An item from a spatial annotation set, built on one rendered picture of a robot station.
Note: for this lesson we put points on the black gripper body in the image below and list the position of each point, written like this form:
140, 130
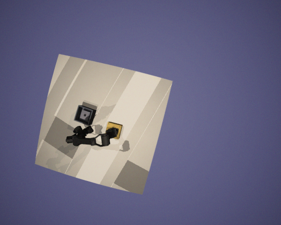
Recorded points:
89, 130

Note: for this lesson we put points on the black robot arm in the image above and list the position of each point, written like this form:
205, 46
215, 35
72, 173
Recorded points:
79, 139

